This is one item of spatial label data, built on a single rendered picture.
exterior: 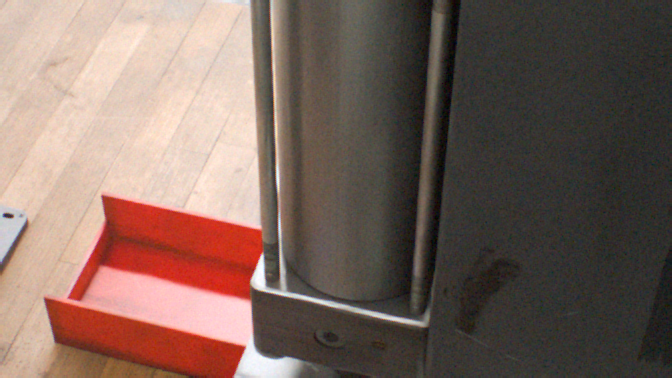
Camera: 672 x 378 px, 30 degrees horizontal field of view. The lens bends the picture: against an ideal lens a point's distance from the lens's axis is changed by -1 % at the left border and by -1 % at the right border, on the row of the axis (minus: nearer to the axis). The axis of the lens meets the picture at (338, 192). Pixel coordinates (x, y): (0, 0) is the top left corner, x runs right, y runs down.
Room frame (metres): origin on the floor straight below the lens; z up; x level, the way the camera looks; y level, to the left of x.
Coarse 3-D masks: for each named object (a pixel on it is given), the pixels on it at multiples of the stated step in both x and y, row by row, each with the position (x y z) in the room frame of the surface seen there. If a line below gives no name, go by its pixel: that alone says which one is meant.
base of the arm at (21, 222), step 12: (0, 216) 0.75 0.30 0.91; (12, 216) 0.75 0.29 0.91; (24, 216) 0.75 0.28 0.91; (0, 228) 0.74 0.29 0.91; (12, 228) 0.74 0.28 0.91; (24, 228) 0.74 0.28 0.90; (0, 240) 0.72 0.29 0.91; (12, 240) 0.72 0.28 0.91; (0, 252) 0.71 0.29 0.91; (12, 252) 0.72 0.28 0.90; (0, 264) 0.70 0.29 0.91
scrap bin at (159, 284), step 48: (96, 240) 0.71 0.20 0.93; (144, 240) 0.72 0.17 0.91; (192, 240) 0.71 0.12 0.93; (240, 240) 0.70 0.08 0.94; (96, 288) 0.68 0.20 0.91; (144, 288) 0.68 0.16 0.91; (192, 288) 0.68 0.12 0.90; (240, 288) 0.68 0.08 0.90; (96, 336) 0.61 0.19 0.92; (144, 336) 0.60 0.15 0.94; (192, 336) 0.59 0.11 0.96; (240, 336) 0.63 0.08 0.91
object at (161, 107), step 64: (0, 0) 1.07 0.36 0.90; (64, 0) 1.07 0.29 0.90; (128, 0) 1.07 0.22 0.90; (192, 0) 1.07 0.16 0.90; (0, 64) 0.97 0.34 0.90; (64, 64) 0.97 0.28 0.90; (128, 64) 0.97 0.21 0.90; (192, 64) 0.97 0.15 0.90; (0, 128) 0.87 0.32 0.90; (64, 128) 0.87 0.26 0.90; (128, 128) 0.87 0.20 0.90; (192, 128) 0.88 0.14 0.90; (0, 192) 0.79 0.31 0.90; (64, 192) 0.79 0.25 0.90; (128, 192) 0.79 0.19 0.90; (192, 192) 0.79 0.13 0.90; (256, 192) 0.79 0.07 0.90; (64, 256) 0.71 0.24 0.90; (0, 320) 0.64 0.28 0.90
